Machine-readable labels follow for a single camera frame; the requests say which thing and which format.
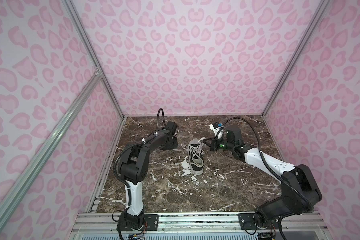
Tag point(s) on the right corner aluminium post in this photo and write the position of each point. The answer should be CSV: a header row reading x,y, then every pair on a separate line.
x,y
319,14

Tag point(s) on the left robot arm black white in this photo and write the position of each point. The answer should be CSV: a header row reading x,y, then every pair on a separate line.
x,y
131,168

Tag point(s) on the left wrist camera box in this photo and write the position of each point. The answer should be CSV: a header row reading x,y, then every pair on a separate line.
x,y
172,127

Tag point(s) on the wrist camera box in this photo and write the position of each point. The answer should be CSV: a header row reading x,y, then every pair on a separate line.
x,y
230,133
172,127

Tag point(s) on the left corner aluminium post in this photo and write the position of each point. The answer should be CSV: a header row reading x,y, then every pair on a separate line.
x,y
79,26

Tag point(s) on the white shoelace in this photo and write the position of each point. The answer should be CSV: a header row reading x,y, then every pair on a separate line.
x,y
186,147

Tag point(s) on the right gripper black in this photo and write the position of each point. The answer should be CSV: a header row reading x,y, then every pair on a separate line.
x,y
213,146

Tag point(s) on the black white canvas sneaker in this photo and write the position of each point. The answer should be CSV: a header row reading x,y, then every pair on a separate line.
x,y
197,166

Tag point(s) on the aluminium front rail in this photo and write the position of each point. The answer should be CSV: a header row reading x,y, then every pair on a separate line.
x,y
200,226

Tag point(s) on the corner aluminium post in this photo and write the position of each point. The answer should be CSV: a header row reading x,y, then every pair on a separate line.
x,y
319,14
79,26

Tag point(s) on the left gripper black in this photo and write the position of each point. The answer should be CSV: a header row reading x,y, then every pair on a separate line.
x,y
175,144

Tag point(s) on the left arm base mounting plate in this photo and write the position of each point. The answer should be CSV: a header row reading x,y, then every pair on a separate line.
x,y
138,223

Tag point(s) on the diagonal aluminium frame bar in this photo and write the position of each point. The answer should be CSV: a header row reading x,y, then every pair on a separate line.
x,y
17,192

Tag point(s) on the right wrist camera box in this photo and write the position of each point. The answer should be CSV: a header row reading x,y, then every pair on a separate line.
x,y
230,133

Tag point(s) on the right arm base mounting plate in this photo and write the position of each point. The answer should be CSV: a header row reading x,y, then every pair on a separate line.
x,y
247,221

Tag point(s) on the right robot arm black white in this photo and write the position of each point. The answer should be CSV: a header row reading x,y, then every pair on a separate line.
x,y
300,192

